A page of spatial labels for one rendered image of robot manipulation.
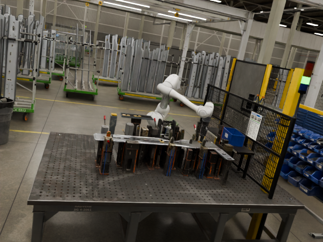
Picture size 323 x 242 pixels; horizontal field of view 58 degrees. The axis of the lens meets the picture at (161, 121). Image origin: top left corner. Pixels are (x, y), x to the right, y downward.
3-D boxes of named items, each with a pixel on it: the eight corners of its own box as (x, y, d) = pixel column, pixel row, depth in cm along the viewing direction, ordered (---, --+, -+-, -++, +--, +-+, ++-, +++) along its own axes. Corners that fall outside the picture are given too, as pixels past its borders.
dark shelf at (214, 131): (237, 154, 312) (237, 151, 311) (203, 128, 395) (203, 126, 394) (254, 155, 319) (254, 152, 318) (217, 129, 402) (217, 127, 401)
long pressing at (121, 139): (94, 141, 278) (94, 139, 277) (93, 133, 298) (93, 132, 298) (221, 150, 321) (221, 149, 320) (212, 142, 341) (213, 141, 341)
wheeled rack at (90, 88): (96, 101, 890) (104, 42, 847) (62, 97, 859) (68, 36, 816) (93, 90, 1066) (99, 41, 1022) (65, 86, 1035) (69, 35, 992)
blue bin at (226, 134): (229, 145, 330) (232, 134, 326) (220, 136, 359) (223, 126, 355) (242, 147, 332) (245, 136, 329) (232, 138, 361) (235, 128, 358)
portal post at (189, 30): (178, 90, 1439) (192, 22, 1358) (173, 87, 1523) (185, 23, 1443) (185, 91, 1449) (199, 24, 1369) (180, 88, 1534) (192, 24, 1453)
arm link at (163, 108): (152, 116, 395) (160, 106, 407) (161, 122, 392) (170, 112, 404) (162, 78, 331) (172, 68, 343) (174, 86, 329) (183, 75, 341)
